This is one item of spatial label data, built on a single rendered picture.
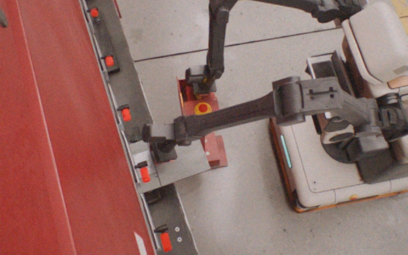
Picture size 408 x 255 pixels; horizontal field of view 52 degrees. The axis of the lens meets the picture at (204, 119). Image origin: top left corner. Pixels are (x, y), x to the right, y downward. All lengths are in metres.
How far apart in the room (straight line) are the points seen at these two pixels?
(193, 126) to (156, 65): 1.62
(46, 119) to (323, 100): 0.71
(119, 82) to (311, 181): 1.11
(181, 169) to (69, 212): 1.10
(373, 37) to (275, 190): 1.37
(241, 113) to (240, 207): 1.43
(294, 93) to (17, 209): 0.84
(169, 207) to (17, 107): 1.32
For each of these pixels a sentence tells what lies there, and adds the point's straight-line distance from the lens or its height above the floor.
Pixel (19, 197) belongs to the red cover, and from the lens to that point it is 0.21.
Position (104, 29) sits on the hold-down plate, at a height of 0.90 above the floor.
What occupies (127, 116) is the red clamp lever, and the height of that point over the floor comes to 1.24.
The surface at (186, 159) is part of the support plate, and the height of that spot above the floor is 1.00.
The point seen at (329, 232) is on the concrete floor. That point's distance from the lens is 2.52.
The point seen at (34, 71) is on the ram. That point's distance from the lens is 0.42.
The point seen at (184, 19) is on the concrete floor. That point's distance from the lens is 2.95.
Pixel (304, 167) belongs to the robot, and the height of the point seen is 0.28.
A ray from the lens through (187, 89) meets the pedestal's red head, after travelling 1.84.
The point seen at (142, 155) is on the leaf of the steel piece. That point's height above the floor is 1.00.
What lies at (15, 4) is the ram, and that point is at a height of 2.06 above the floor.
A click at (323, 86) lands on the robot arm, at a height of 1.55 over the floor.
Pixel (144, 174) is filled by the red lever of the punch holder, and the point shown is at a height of 1.23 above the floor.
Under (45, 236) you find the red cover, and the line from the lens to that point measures 0.23.
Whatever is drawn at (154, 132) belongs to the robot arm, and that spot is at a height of 1.24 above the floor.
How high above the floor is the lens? 2.40
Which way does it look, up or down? 68 degrees down
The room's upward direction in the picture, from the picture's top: 1 degrees clockwise
